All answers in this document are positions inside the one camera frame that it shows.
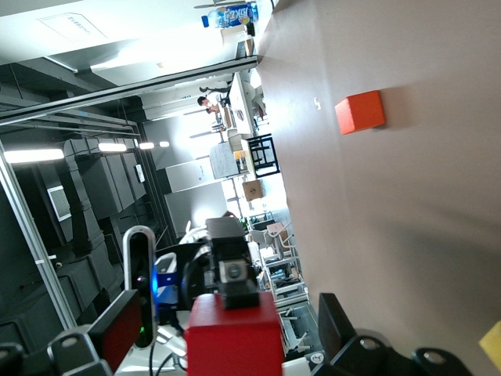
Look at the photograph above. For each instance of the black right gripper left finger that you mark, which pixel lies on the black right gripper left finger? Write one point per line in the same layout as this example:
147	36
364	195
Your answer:
90	352

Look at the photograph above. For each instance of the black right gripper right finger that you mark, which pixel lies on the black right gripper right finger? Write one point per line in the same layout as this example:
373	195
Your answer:
364	360

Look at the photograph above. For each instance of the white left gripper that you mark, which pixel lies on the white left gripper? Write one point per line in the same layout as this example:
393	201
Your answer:
195	274

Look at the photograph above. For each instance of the red wooden block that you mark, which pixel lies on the red wooden block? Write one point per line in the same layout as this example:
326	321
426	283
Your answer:
235	344

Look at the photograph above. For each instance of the yellow wooden block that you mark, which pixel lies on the yellow wooden block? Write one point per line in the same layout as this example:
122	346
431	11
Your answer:
493	344

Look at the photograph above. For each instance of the orange wooden block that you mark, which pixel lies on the orange wooden block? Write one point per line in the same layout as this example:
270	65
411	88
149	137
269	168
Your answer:
360	111

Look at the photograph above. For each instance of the cardboard box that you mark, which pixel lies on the cardboard box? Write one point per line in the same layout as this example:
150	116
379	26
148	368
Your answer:
252	190

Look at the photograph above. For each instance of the grey cabinet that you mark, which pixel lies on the grey cabinet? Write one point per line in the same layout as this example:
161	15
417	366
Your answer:
223	160

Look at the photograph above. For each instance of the white air vent grille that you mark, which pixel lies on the white air vent grille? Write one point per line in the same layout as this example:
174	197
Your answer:
59	203

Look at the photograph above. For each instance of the seated person white shirt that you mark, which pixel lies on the seated person white shirt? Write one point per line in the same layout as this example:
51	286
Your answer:
209	101

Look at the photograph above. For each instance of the ceiling light strip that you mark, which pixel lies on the ceiling light strip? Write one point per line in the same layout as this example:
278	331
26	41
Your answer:
35	155

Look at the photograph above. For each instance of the blue drink bottle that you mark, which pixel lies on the blue drink bottle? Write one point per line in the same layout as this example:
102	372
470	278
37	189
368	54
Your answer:
231	15

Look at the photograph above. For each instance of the aluminium frame post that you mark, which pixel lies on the aluminium frame post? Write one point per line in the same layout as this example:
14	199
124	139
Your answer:
38	250

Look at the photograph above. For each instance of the black frame stool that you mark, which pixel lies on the black frame stool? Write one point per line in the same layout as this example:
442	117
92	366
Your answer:
260	138

